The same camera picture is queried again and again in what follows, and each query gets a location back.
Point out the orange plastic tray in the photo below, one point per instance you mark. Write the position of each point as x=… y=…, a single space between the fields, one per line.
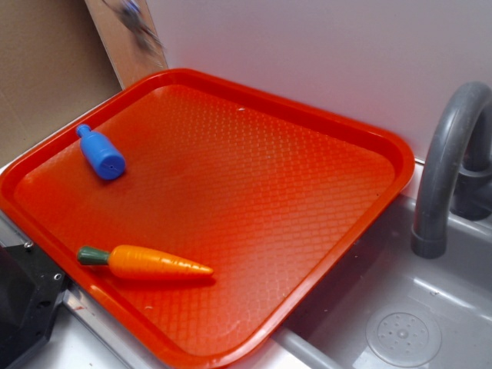
x=268 y=193

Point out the silver keys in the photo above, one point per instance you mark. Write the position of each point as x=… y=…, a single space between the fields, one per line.
x=131 y=17

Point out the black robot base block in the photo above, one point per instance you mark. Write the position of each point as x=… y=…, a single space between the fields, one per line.
x=32 y=289

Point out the wooden board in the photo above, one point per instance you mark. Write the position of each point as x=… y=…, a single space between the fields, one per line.
x=129 y=62

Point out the grey plastic sink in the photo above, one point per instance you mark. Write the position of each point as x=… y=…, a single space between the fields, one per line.
x=382 y=306

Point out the blue toy bottle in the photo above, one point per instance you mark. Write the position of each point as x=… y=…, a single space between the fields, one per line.
x=104 y=158

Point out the grey toy faucet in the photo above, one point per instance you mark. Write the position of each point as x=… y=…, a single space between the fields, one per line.
x=456 y=178

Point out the orange toy carrot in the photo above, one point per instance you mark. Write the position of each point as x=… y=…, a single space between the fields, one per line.
x=144 y=264

